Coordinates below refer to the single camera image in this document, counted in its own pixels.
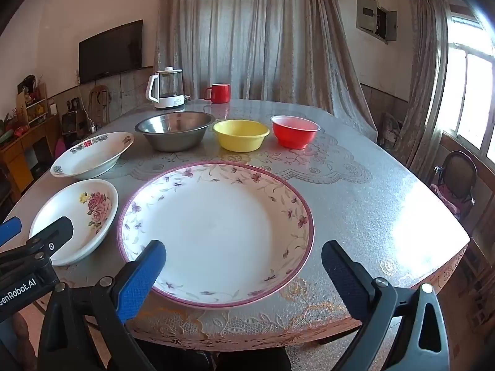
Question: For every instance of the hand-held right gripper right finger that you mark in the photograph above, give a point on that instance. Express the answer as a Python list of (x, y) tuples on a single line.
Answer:
[(344, 274)]

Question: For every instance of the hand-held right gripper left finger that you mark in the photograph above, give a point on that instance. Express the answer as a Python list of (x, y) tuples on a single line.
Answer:
[(143, 278)]

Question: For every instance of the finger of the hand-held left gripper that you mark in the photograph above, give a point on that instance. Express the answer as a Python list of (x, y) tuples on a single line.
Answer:
[(58, 232), (9, 230)]

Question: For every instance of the white plate pink rose print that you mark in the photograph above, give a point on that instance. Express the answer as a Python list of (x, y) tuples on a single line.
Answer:
[(77, 216)]

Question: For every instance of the white plate red symbol print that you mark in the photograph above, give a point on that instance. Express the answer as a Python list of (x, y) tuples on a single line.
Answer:
[(92, 154)]

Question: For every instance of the large floral plate purple rim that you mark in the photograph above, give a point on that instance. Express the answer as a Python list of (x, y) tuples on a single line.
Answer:
[(216, 232)]

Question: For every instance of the stainless steel bowl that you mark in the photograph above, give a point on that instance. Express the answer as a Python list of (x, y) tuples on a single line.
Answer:
[(174, 139)]

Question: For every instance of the red plastic bowl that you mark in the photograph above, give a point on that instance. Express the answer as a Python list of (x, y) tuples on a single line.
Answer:
[(294, 137)]

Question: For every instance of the yellow plastic bowl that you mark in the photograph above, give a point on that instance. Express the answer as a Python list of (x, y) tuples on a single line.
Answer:
[(239, 141)]

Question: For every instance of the wooden cabinet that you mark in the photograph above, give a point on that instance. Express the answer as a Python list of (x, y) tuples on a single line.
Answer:
[(23, 150)]

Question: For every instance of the pink plastic basin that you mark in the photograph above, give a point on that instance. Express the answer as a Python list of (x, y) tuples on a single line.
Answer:
[(58, 148)]

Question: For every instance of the potted green plant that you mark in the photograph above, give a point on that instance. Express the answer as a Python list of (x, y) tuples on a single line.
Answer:
[(6, 127)]

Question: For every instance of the small dark television set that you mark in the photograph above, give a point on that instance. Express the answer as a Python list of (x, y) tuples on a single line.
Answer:
[(69, 123)]

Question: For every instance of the pink cloth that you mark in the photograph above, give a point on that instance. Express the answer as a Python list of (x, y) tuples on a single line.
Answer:
[(444, 197)]

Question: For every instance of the wooden shelf unit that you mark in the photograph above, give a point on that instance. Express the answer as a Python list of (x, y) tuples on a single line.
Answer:
[(33, 104)]

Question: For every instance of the hoop-back wooden chair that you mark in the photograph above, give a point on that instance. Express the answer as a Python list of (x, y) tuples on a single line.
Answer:
[(94, 96)]

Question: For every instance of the dark round-back chair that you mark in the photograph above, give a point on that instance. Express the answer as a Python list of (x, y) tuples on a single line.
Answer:
[(460, 174)]

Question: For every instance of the white electric glass kettle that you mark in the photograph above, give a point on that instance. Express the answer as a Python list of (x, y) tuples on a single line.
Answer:
[(166, 100)]

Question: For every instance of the red mug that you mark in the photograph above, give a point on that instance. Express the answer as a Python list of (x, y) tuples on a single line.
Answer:
[(220, 93)]

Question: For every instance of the narrow grey curtain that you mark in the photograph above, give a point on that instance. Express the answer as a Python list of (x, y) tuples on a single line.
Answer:
[(425, 85)]

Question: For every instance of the window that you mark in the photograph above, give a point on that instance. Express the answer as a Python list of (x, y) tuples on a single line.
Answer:
[(471, 92)]

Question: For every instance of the wide grey curtain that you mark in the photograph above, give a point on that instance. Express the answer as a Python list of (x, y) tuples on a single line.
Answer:
[(251, 27)]

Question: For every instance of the black wall television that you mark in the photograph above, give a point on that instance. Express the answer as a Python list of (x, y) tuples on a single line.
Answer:
[(110, 52)]

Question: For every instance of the wall electrical box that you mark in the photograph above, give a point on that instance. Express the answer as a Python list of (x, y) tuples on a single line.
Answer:
[(365, 13)]

